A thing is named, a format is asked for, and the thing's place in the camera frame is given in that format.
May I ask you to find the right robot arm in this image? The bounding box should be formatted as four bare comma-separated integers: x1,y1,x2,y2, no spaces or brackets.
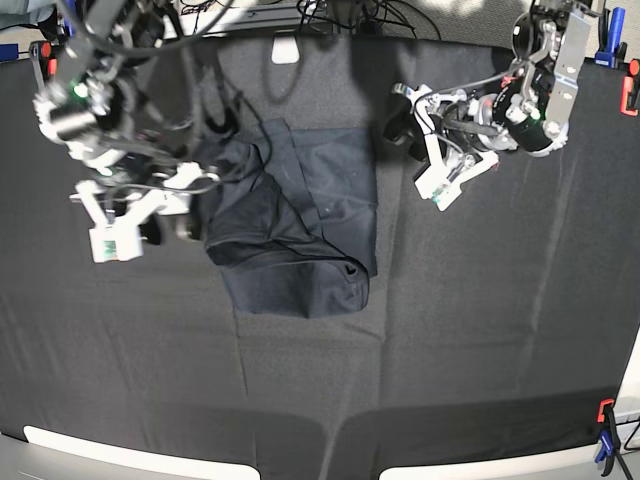
30,1,214,262

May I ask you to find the dark navy t-shirt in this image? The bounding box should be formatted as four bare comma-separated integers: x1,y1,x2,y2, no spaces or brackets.
196,119,377,318

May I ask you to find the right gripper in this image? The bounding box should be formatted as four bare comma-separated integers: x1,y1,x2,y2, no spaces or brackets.
89,134,203,246

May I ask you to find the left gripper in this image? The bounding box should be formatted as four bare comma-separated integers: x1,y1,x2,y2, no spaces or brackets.
383,92,518,162

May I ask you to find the white tab at table edge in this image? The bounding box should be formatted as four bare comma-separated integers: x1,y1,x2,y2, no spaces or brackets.
271,36,301,65

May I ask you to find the orange clamp far right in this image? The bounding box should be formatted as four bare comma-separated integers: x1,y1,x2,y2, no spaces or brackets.
620,58,640,117

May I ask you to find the blue orange clamp near right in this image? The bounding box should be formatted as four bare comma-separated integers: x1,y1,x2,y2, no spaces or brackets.
594,398,634,480

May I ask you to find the black table cover cloth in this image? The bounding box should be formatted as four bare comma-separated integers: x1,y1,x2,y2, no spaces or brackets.
1,61,639,479

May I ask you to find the orange clamp far left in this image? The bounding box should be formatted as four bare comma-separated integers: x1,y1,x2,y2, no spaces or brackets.
28,41,60,90

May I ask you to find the blue bar clamp far right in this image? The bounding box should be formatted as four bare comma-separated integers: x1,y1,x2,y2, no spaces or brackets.
594,7,627,69

